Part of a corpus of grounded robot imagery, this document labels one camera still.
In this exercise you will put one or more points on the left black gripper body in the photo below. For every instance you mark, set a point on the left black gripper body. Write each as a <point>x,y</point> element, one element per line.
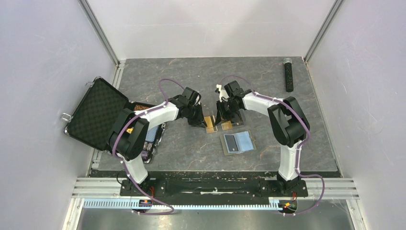
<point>195,111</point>

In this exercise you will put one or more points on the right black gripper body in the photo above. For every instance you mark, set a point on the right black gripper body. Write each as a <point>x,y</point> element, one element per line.
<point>230,109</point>

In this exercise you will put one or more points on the clear plastic card box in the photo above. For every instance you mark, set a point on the clear plastic card box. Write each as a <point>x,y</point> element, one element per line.
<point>235,124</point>

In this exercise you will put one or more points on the gold striped credit card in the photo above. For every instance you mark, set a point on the gold striped credit card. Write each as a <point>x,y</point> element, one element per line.
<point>210,127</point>

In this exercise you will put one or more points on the black VIP credit card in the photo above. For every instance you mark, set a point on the black VIP credit card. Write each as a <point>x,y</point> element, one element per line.
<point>231,143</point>

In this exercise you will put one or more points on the grey card holder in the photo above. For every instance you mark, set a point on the grey card holder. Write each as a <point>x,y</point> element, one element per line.
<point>245,141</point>

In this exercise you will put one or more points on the black glitter microphone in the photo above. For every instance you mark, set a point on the black glitter microphone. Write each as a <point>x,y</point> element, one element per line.
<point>288,74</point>

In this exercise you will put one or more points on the gold VIP credit card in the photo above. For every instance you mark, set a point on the gold VIP credit card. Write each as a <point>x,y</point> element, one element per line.
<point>226,125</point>

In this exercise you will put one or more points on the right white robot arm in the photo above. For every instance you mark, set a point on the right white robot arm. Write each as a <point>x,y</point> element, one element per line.
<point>288,123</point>

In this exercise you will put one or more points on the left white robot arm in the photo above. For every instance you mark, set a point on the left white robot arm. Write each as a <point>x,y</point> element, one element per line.
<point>128,134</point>

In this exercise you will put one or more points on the blue playing card deck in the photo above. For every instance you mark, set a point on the blue playing card deck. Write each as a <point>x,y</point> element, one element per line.
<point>151,134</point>

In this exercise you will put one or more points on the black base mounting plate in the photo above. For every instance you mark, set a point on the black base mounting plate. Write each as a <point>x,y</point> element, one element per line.
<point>218,187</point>

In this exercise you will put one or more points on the black poker chip case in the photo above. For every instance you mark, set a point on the black poker chip case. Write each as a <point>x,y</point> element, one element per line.
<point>100,115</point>

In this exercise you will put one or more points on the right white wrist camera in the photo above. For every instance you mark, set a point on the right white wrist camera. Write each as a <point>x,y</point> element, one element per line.
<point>223,96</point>

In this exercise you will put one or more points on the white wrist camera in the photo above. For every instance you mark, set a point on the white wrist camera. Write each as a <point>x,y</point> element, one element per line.
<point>223,96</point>
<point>198,99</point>

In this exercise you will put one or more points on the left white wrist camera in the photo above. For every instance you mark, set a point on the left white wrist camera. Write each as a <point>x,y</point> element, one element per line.
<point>198,99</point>

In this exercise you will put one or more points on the slotted cable duct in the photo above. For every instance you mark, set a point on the slotted cable duct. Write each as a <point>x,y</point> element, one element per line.
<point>147,204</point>

